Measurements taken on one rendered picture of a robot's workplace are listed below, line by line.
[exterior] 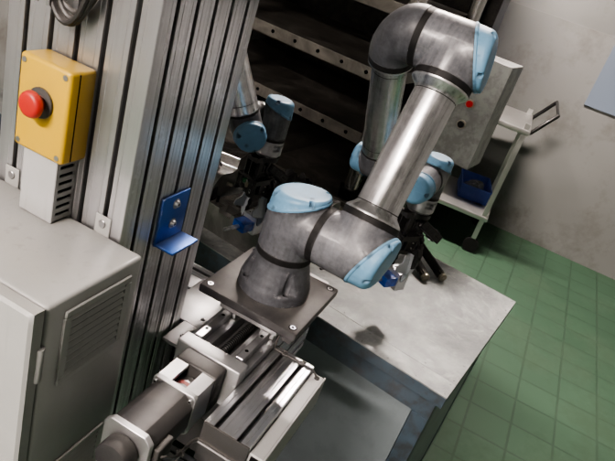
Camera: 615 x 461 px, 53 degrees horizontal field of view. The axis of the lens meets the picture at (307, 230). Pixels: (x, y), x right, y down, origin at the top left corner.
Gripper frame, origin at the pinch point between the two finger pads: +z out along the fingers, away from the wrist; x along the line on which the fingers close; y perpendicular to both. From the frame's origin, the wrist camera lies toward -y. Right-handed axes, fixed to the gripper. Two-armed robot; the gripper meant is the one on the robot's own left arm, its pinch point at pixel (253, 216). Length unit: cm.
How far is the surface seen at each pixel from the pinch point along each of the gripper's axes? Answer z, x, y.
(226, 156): 5, -42, -31
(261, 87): -8, -74, -77
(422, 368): 15, 59, -10
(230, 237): 13.0, -8.8, -3.5
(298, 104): -8, -54, -80
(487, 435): 95, 71, -114
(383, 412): 34, 55, -10
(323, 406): 45, 39, -8
